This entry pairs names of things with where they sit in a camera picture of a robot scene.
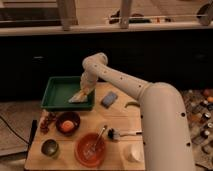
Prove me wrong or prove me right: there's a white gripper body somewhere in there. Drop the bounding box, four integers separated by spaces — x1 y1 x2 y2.
80 78 96 94

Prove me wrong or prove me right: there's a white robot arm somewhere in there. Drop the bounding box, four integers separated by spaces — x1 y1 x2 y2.
82 53 196 171

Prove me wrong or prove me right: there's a green plastic tray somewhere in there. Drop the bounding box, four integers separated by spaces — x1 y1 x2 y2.
41 76 95 111

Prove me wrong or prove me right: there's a grey triangular cloth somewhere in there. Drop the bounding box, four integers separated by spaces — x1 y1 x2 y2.
68 93 82 103

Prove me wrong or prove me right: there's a blue sponge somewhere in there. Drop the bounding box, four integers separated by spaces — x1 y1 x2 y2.
101 91 118 108

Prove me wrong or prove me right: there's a dark brown bowl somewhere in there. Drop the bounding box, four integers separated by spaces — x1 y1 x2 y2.
55 112 81 136

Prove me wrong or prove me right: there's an orange fruit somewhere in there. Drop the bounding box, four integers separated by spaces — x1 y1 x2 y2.
61 120 74 132

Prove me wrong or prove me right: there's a brown grape bunch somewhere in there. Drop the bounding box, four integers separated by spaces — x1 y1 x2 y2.
40 112 57 134

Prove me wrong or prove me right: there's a black dish brush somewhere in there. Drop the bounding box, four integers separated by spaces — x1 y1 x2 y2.
107 128 142 141

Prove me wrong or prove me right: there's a metal whisk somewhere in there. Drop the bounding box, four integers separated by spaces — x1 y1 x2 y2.
85 125 108 159

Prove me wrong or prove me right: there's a black flat bar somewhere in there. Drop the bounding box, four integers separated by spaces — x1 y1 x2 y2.
26 120 38 157

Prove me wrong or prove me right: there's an orange bowl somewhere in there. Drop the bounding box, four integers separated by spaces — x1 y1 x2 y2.
74 133 106 168

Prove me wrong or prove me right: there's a small metal cup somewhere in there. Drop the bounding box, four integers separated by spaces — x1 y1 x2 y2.
41 139 59 157

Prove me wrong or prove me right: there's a white cup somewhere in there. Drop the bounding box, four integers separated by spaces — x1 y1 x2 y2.
128 143 144 163

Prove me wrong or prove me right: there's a black cable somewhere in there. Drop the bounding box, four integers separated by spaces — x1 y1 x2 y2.
0 115 30 146

